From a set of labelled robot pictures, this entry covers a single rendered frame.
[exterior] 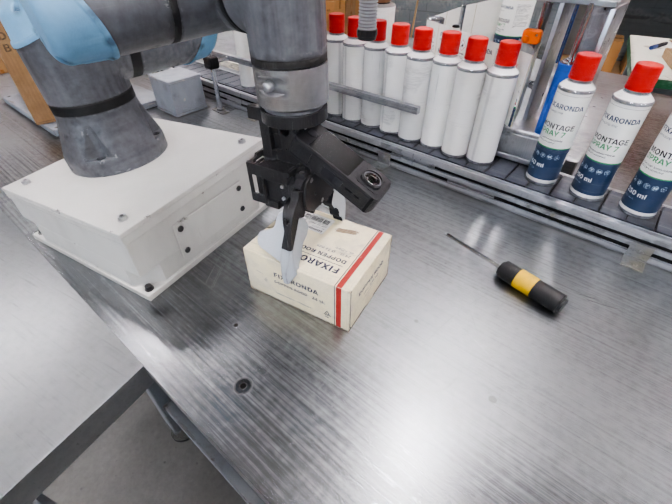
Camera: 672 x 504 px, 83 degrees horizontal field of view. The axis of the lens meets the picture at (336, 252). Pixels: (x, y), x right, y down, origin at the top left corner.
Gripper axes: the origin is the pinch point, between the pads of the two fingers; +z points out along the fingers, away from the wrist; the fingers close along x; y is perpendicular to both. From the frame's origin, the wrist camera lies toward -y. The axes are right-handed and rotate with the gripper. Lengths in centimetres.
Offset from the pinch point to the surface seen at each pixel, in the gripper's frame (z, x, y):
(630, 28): 48, -479, -60
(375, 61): -13.7, -42.0, 12.0
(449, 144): -2.0, -37.3, -6.4
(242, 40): -13, -49, 52
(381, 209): 5.4, -21.2, 0.1
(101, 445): 87, 26, 69
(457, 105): -9.4, -37.3, -6.5
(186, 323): 5.1, 15.4, 11.5
